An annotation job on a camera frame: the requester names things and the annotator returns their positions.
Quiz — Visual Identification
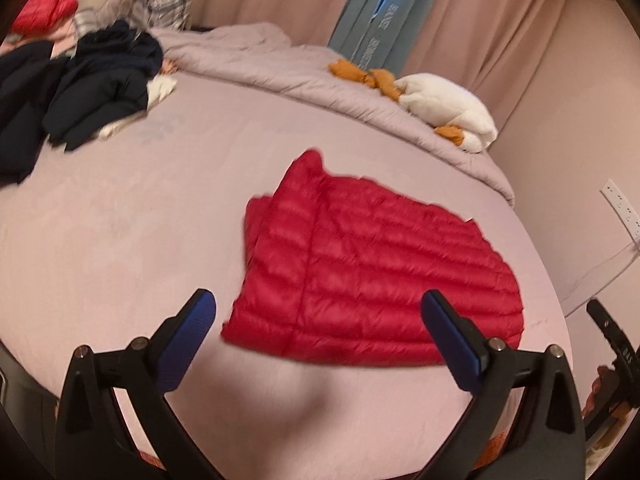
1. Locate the red down jacket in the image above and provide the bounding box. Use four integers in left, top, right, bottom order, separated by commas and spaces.
220, 147, 525, 367

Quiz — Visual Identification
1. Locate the white goose plush toy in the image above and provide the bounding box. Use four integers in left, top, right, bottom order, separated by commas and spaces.
327, 58, 499, 153

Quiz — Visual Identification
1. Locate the folded red garment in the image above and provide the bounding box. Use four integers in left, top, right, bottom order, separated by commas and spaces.
11, 0, 80, 36

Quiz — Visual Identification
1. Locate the navy hooded jacket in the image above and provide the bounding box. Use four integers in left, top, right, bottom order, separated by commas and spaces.
42, 20, 165, 153

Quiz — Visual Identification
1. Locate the bed with pink sheet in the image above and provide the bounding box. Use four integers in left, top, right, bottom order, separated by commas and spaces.
0, 25, 573, 480

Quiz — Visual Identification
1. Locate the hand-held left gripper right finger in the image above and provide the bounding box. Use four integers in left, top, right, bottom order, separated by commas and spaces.
415, 289, 587, 480

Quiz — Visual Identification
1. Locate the plaid pillow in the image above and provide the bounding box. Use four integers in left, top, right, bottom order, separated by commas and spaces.
72, 0, 205, 41

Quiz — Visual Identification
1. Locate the white garment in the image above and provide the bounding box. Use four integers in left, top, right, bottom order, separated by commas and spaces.
97, 75, 178, 141

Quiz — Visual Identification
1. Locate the white cable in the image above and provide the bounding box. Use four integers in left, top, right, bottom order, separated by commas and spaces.
560, 240, 640, 318

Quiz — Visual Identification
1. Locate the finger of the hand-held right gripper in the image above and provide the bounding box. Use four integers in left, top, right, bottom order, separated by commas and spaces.
586, 299, 640, 386

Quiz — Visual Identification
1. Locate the pink garment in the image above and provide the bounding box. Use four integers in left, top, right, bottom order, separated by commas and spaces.
47, 22, 78, 56

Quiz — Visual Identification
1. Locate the person's right hand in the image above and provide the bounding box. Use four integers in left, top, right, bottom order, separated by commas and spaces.
589, 364, 619, 413

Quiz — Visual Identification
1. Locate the grey quilt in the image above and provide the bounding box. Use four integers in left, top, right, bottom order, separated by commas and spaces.
150, 24, 516, 208

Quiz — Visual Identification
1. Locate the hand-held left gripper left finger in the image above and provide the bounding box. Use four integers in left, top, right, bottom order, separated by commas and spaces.
54, 288, 217, 480

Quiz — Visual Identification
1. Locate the white wall socket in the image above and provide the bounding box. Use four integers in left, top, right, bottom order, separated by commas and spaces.
600, 177, 640, 241

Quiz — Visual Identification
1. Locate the blue curtain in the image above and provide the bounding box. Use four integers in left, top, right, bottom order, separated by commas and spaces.
327, 0, 451, 73

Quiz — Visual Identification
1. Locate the dark bedside furniture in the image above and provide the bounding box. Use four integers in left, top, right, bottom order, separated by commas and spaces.
0, 340, 61, 480

